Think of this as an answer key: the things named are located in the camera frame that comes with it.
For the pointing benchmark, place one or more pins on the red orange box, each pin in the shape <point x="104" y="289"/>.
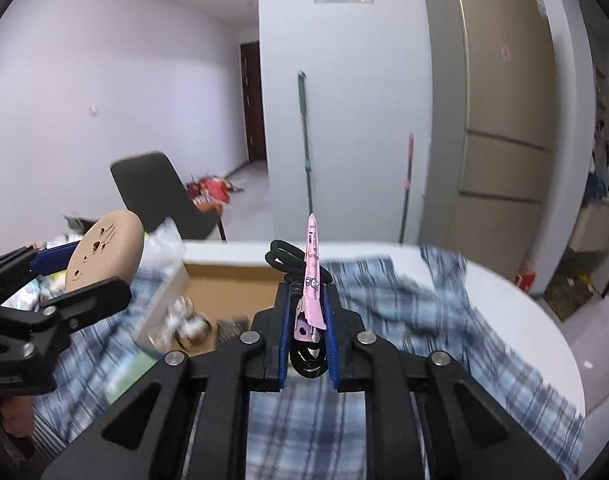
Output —
<point x="526" y="275"/>

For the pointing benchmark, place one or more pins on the clear plastic bag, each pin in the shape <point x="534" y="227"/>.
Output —
<point x="164" y="245"/>

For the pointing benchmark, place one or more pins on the red plastic bags pile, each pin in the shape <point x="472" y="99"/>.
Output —
<point x="214" y="190"/>

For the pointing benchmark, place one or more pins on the gold refrigerator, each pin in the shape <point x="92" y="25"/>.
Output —
<point x="494" y="135"/>

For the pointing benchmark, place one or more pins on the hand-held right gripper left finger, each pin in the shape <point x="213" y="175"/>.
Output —
<point x="283" y="335"/>

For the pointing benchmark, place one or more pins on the blue hanging cloth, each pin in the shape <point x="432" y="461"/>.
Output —
<point x="596" y="187"/>

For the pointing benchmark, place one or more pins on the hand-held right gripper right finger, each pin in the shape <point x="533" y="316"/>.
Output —
<point x="333" y="340"/>

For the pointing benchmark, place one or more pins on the dark grey chair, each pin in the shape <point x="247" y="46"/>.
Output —
<point x="154" y="185"/>

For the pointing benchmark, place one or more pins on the dark wooden door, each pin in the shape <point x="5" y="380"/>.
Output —
<point x="253" y="105"/>

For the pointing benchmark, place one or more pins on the person's left hand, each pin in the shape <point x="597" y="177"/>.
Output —
<point x="17" y="415"/>

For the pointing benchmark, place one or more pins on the blue plaid cloth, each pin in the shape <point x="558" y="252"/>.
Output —
<point x="409" y="310"/>

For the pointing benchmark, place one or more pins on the pink hair clip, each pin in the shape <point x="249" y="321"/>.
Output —
<point x="312" y="280"/>

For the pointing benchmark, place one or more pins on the black tissue packet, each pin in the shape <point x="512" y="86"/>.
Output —
<point x="234" y="329"/>

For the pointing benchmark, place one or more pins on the beige kitchen cabinet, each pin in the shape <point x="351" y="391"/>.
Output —
<point x="591" y="227"/>

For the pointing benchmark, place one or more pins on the beige round bear-face pad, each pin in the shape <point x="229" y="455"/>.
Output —
<point x="109" y="245"/>

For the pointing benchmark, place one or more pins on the white pink plush ornament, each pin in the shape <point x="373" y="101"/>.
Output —
<point x="189" y="327"/>

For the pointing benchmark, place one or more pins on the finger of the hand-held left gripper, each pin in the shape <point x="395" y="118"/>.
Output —
<point x="94" y="297"/>
<point x="49" y="258"/>

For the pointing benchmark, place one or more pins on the cardboard box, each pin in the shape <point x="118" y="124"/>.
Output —
<point x="224" y="290"/>

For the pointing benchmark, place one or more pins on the grey bag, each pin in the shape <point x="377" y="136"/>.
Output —
<point x="79" y="222"/>

